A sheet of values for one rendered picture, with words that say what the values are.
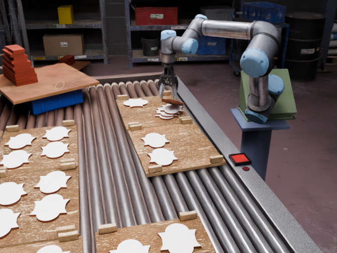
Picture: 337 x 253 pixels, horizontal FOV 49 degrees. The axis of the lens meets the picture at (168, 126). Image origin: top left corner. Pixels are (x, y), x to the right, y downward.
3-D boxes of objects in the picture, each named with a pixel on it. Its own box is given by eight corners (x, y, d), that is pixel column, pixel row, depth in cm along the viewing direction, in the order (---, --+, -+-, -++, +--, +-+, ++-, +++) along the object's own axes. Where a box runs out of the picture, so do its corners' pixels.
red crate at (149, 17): (174, 20, 614) (174, 2, 601) (177, 25, 574) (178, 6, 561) (135, 21, 608) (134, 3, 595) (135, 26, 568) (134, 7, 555)
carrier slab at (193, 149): (193, 124, 192) (193, 121, 192) (225, 164, 157) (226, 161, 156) (127, 133, 184) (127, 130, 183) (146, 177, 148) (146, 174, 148)
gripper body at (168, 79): (160, 87, 187) (159, 64, 182) (161, 81, 195) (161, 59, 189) (175, 87, 187) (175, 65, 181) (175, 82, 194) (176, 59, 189)
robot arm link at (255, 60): (276, 107, 194) (280, 35, 147) (264, 130, 189) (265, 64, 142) (255, 99, 199) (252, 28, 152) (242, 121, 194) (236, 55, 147)
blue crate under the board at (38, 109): (63, 88, 241) (61, 73, 236) (85, 102, 219) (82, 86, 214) (15, 99, 223) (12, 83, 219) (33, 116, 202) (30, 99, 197)
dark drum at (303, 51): (305, 69, 583) (315, 11, 544) (323, 81, 530) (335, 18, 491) (269, 70, 578) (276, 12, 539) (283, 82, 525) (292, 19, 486)
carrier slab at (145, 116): (171, 96, 228) (171, 94, 227) (192, 124, 192) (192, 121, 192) (115, 102, 220) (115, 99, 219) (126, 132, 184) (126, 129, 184)
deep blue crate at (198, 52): (222, 49, 641) (223, 27, 625) (226, 55, 605) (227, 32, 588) (193, 49, 640) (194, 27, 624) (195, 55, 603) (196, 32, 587)
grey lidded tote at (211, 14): (226, 19, 617) (227, 5, 606) (234, 23, 585) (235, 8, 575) (198, 21, 608) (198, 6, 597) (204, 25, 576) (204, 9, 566)
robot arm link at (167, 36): (170, 33, 174) (157, 31, 179) (170, 56, 179) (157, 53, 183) (180, 30, 179) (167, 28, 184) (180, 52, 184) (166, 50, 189)
